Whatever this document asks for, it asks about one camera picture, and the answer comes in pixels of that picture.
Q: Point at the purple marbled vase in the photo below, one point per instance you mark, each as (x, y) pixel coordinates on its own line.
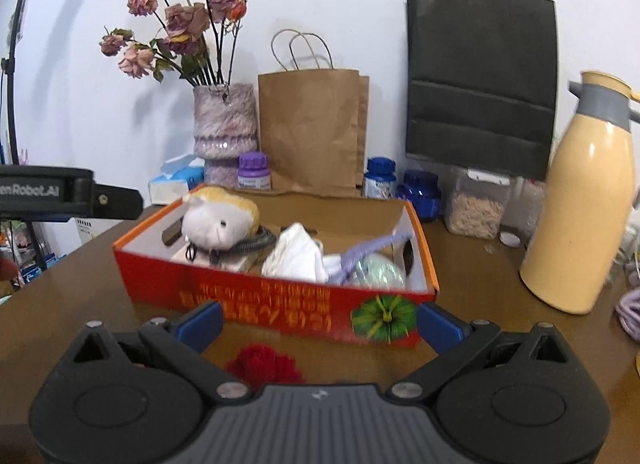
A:
(225, 119)

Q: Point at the red cardboard box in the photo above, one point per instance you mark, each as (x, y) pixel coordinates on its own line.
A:
(250, 294)

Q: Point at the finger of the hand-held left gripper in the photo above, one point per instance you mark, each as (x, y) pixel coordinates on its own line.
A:
(117, 201)

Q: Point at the white bottle cap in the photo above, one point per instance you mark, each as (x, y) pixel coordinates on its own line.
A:
(509, 239)

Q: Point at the iridescent plastic bag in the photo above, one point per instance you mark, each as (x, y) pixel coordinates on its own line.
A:
(380, 271)

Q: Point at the yellow thermos jug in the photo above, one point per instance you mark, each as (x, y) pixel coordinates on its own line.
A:
(575, 219)

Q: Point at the brown paper bag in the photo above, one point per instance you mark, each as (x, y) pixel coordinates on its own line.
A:
(310, 134)

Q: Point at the black paper bag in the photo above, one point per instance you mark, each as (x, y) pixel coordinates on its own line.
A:
(480, 69)

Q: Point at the black light stand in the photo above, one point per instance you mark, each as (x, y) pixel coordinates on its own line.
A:
(11, 109)

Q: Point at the dried pink rose bouquet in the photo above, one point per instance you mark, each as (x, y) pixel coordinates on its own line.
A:
(187, 19)

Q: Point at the dark blue jar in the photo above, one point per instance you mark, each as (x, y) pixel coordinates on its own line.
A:
(420, 194)

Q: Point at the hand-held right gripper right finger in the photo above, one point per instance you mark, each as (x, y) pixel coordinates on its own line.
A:
(440, 326)

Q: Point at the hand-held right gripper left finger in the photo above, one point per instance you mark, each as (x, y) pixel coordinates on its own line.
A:
(200, 326)

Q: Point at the pink printed box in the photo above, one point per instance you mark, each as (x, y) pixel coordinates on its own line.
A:
(235, 262)

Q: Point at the red crochet flower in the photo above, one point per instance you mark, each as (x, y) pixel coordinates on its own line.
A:
(265, 364)

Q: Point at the white cloth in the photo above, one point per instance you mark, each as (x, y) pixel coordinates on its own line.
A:
(295, 254)

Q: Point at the blue tissue box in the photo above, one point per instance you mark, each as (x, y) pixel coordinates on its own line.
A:
(172, 186)

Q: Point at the white plush sheep toy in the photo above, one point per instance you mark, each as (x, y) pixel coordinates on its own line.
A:
(215, 224)

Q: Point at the clear grain container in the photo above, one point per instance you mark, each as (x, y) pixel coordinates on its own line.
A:
(472, 214)

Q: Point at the blue capped pill bottle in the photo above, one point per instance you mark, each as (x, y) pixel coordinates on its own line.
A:
(377, 184)

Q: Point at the purple capped pill bottle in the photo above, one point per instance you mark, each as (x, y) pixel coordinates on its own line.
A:
(254, 174)

